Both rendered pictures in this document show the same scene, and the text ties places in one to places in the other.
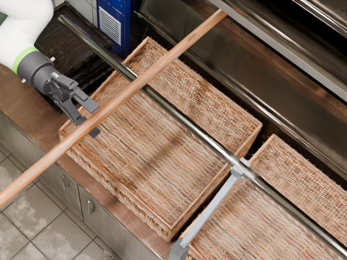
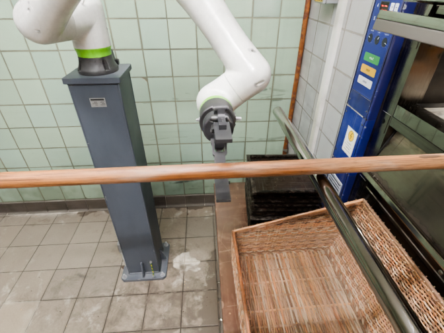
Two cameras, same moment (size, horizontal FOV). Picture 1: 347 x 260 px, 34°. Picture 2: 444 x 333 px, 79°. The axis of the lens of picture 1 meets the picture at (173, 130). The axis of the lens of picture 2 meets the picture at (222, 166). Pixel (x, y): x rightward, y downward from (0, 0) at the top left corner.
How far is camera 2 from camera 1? 1.16 m
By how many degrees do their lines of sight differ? 42
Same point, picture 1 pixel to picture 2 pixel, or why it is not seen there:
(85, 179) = (228, 293)
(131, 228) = not seen: outside the picture
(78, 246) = not seen: outside the picture
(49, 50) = not seen: hidden behind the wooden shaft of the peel
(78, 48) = (292, 182)
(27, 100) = (236, 210)
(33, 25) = (239, 78)
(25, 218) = (191, 308)
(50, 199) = (217, 308)
